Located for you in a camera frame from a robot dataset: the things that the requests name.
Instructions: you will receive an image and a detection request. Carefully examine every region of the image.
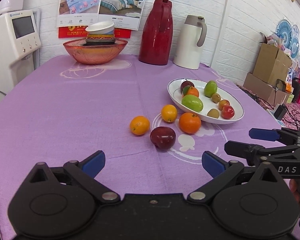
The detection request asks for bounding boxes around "longan fruit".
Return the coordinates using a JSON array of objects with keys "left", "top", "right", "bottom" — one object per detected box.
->
[
  {"left": 207, "top": 108, "right": 220, "bottom": 119},
  {"left": 211, "top": 93, "right": 221, "bottom": 103}
]

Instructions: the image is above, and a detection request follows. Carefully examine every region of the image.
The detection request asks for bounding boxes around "red yellow small apple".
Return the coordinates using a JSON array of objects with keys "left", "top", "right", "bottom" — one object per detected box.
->
[{"left": 218, "top": 99, "right": 230, "bottom": 111}]

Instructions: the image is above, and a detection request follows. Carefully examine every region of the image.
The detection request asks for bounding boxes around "dark red plum front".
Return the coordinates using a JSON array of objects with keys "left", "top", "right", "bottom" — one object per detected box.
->
[{"left": 150, "top": 126, "right": 176, "bottom": 151}]

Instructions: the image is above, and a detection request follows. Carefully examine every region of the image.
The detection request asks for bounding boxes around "dark red plum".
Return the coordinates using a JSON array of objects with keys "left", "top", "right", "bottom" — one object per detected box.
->
[
  {"left": 150, "top": 126, "right": 176, "bottom": 151},
  {"left": 180, "top": 80, "right": 194, "bottom": 93}
]

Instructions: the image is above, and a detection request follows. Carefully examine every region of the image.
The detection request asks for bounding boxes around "small orange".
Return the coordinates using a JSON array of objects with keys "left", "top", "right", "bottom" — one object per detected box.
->
[
  {"left": 129, "top": 116, "right": 150, "bottom": 135},
  {"left": 161, "top": 105, "right": 178, "bottom": 123}
]

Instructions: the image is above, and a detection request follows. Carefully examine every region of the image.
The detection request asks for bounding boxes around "round green apple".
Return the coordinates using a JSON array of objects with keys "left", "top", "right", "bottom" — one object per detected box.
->
[{"left": 181, "top": 94, "right": 204, "bottom": 112}]

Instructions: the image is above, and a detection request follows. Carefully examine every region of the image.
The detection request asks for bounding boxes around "pear-shaped green fruit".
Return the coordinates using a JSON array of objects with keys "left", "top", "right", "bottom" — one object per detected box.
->
[{"left": 204, "top": 80, "right": 218, "bottom": 98}]

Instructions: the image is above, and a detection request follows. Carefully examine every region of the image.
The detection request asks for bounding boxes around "orange with green leaf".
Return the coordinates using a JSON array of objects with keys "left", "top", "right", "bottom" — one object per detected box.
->
[{"left": 183, "top": 86, "right": 199, "bottom": 97}]

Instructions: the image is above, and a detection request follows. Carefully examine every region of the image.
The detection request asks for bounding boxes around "dark red plum back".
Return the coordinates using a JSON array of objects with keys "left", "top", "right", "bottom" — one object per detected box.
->
[{"left": 180, "top": 80, "right": 194, "bottom": 93}]

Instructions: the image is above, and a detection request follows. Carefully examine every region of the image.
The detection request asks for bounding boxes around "black power adapter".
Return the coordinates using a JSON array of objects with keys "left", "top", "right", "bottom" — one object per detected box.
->
[{"left": 273, "top": 104, "right": 287, "bottom": 121}]

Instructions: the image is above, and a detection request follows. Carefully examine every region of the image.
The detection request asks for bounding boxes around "lower cardboard box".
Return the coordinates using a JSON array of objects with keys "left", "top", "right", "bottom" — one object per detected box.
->
[{"left": 243, "top": 73, "right": 290, "bottom": 107}]

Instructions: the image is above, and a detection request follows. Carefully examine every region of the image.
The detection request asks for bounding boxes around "cardboard box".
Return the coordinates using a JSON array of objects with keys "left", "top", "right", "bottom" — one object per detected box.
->
[
  {"left": 243, "top": 73, "right": 290, "bottom": 107},
  {"left": 253, "top": 43, "right": 292, "bottom": 87}
]

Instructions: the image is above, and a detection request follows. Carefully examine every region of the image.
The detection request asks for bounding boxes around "large mandarin orange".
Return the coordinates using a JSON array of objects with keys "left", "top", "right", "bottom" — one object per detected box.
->
[{"left": 179, "top": 113, "right": 202, "bottom": 134}]

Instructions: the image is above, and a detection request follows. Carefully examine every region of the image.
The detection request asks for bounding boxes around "small orange back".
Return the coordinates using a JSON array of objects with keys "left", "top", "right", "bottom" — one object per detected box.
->
[{"left": 161, "top": 105, "right": 178, "bottom": 123}]

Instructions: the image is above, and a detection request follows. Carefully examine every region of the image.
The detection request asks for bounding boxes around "upper cardboard box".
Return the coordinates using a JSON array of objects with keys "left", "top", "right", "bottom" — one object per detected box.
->
[{"left": 253, "top": 43, "right": 292, "bottom": 87}]

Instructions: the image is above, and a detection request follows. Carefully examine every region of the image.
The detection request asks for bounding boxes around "purple tablecloth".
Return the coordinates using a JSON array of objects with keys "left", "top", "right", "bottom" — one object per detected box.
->
[{"left": 0, "top": 55, "right": 279, "bottom": 239}]

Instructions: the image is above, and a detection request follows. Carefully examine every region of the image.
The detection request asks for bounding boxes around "blue decorative fan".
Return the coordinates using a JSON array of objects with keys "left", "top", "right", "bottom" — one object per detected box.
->
[{"left": 275, "top": 20, "right": 300, "bottom": 59}]

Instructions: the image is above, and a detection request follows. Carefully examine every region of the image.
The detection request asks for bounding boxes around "orange glass bowl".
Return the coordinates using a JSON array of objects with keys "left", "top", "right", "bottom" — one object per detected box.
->
[{"left": 63, "top": 38, "right": 128, "bottom": 65}]

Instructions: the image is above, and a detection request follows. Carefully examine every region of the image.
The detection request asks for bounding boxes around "white thermos jug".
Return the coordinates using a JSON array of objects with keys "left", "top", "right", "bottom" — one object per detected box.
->
[{"left": 173, "top": 15, "right": 207, "bottom": 70}]

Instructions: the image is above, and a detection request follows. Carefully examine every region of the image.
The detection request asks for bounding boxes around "red paper sign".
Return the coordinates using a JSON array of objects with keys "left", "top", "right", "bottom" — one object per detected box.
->
[{"left": 58, "top": 26, "right": 132, "bottom": 38}]

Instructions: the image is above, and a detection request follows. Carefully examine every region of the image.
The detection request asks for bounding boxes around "white bowl on stack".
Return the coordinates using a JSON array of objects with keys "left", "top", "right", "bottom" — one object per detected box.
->
[{"left": 85, "top": 21, "right": 115, "bottom": 35}]

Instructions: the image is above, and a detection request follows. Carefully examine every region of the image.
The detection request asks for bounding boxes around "red thermos jug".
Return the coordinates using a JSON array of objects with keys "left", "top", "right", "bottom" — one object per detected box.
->
[{"left": 139, "top": 0, "right": 173, "bottom": 66}]

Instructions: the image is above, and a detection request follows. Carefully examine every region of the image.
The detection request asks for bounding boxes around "white water dispenser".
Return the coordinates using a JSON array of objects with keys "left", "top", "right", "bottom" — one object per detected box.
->
[{"left": 0, "top": 10, "right": 42, "bottom": 101}]

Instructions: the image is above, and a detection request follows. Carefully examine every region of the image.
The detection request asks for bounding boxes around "bedding poster calendar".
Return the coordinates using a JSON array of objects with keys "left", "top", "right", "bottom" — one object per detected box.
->
[{"left": 57, "top": 0, "right": 145, "bottom": 30}]

